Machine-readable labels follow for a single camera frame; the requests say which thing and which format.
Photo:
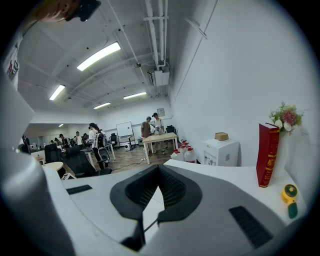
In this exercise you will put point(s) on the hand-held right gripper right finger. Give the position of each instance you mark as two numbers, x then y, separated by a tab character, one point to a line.
212	212

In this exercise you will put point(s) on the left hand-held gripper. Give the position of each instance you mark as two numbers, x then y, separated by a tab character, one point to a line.
68	177

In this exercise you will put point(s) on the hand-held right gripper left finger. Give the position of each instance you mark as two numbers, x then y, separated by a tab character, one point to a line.
100	212

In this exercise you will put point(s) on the round beige table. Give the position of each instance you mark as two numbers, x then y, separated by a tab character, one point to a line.
53	165

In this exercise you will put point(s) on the black office chair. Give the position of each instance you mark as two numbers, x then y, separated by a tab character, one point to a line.
114	140
52	152
80	160
171	129

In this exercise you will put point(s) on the white mesh office chair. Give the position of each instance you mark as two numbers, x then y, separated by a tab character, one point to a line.
104	155

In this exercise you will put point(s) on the white desk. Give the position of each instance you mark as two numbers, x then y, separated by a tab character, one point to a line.
237	175

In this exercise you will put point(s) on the clear water jug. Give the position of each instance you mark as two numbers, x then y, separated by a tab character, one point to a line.
177	156
190	156
183	145

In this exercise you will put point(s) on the white cabinet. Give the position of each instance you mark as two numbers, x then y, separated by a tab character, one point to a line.
225	152

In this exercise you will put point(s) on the white round appliance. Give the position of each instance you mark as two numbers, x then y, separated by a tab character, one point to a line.
127	147

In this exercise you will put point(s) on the whiteboard on stand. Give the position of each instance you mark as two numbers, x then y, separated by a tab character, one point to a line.
124	128

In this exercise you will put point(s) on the tan woven box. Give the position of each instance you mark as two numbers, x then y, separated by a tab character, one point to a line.
221	136

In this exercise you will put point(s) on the red hardcover book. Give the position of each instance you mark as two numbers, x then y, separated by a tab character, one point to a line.
266	155

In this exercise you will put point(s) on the long ceiling light panel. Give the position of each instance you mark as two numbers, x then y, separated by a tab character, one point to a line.
57	92
102	105
98	56
135	95

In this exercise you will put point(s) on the yellow green handheld fan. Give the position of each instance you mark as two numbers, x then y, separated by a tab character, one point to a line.
290	192

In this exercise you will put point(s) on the person's grey printed shirt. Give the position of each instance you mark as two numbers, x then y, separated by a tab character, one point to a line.
15	112

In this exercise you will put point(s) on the light wooden table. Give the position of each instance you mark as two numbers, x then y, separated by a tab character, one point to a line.
162	137

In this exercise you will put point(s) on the pink flower bouquet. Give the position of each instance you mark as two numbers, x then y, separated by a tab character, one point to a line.
287	117

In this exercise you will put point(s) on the white ceiling air unit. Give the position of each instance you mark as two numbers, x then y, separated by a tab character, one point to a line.
160	77

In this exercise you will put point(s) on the white ceiling pipe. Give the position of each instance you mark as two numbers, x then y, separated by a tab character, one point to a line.
161	30
166	30
153	37

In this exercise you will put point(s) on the person's face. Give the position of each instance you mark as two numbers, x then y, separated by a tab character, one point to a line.
55	10

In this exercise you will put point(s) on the framed wall poster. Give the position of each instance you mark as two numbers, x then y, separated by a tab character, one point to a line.
161	112

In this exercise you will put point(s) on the ceiling dome camera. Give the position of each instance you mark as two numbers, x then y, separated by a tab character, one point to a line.
137	65

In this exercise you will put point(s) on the black head-mounted camera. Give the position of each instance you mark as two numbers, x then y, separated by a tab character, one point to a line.
87	8

